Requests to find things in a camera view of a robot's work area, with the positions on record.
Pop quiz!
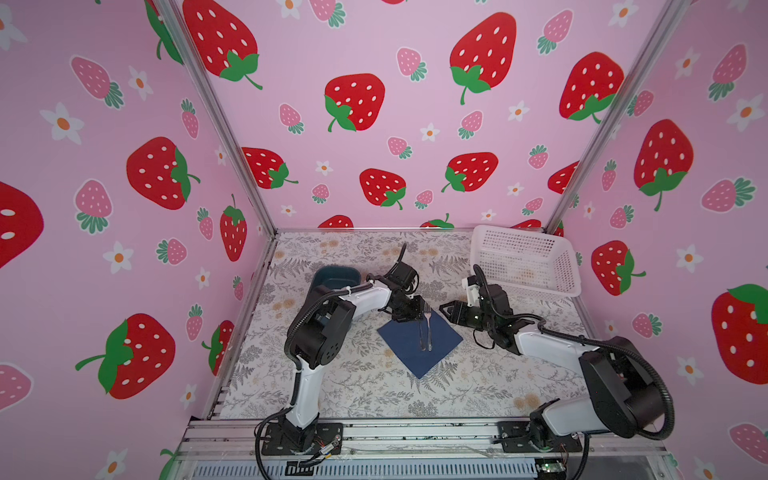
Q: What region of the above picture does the silver fork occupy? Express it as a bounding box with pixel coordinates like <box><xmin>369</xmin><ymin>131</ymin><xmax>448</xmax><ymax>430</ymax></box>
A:
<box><xmin>423</xmin><ymin>301</ymin><xmax>433</xmax><ymax>351</ymax></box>

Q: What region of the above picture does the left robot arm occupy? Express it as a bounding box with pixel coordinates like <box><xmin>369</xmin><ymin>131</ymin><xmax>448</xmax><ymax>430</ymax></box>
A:
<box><xmin>279</xmin><ymin>280</ymin><xmax>427</xmax><ymax>451</ymax></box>

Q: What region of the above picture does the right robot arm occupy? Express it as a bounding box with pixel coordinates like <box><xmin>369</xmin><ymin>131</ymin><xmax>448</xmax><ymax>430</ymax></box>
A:
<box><xmin>439</xmin><ymin>300</ymin><xmax>675</xmax><ymax>441</ymax></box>

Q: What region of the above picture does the blue paper napkin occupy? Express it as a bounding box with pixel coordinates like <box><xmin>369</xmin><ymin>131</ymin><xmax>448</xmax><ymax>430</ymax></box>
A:
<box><xmin>378</xmin><ymin>310</ymin><xmax>463</xmax><ymax>379</ymax></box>

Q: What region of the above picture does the dark teal plastic bin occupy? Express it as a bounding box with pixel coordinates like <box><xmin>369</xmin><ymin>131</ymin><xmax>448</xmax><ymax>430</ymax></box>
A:
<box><xmin>310</xmin><ymin>265</ymin><xmax>361</xmax><ymax>290</ymax></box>

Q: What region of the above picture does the white plastic basket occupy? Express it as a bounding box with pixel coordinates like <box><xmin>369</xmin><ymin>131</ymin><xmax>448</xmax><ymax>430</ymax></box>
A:
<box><xmin>469</xmin><ymin>225</ymin><xmax>582</xmax><ymax>301</ymax></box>

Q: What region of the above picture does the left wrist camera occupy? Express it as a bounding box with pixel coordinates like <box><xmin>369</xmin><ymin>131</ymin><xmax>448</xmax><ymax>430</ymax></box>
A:
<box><xmin>384</xmin><ymin>261</ymin><xmax>419</xmax><ymax>295</ymax></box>

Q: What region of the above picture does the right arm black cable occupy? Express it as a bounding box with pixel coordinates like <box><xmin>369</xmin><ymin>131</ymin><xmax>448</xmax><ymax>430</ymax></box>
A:
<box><xmin>470</xmin><ymin>263</ymin><xmax>676</xmax><ymax>442</ymax></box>

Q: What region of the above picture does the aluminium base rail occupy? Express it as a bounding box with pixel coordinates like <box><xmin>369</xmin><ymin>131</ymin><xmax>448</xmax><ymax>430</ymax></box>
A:
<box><xmin>168</xmin><ymin>418</ymin><xmax>683</xmax><ymax>479</ymax></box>

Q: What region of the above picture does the aluminium corner post right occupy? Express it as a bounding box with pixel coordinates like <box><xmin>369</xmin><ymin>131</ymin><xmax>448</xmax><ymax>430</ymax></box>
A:
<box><xmin>544</xmin><ymin>0</ymin><xmax>690</xmax><ymax>235</ymax></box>

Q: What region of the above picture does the aluminium corner post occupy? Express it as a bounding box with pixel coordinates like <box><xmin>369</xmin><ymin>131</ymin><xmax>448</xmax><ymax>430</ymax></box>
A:
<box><xmin>156</xmin><ymin>1</ymin><xmax>276</xmax><ymax>238</ymax></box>
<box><xmin>544</xmin><ymin>0</ymin><xmax>690</xmax><ymax>235</ymax></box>

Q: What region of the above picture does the aluminium corner post left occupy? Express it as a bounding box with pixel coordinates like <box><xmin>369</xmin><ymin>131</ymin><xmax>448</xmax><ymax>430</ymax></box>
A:
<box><xmin>156</xmin><ymin>1</ymin><xmax>276</xmax><ymax>238</ymax></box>

